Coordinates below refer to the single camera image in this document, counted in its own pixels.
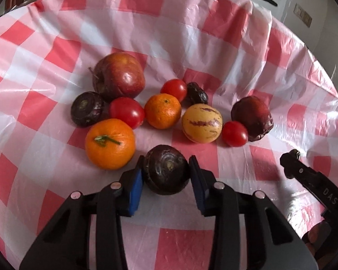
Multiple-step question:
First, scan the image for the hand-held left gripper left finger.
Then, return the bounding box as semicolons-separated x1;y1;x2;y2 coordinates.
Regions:
19;155;145;270

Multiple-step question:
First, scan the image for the wall switch plate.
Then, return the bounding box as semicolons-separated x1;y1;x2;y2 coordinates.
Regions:
294;3;313;28

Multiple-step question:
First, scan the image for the orange with green stem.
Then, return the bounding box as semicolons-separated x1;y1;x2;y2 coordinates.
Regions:
85;119;136;170

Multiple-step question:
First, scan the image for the large red tomato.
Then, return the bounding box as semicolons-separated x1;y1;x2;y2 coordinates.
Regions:
109;97;145;130

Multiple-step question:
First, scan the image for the yellow purple-striped pepino melon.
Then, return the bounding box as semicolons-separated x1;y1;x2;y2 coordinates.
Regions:
182;103;223;143

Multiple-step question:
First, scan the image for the large red apple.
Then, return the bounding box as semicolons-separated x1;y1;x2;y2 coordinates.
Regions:
89;52;146;103

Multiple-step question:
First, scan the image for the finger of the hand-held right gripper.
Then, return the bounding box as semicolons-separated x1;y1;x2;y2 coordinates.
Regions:
280;150;324;194

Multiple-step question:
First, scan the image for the wrinkled dark red pomegranate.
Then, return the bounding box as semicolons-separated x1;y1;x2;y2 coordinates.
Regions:
231;96;274;142

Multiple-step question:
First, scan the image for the round dark purple water chestnut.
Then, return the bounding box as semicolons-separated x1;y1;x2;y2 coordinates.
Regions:
143;144;191;196

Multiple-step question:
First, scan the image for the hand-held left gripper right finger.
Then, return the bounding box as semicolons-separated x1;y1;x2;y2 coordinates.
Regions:
188;155;319;270

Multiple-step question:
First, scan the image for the small red tomato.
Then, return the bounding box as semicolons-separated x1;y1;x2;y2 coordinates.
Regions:
160;79;187;102
222;121;249;147

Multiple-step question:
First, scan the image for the small orange mandarin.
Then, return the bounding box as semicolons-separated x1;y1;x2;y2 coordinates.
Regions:
144;93;182;129

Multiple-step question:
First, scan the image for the small wrinkled dark water chestnut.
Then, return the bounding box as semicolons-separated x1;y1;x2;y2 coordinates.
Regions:
186;82;208;105

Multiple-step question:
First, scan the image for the red white checkered tablecloth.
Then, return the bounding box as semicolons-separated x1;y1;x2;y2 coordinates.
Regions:
0;0;338;270

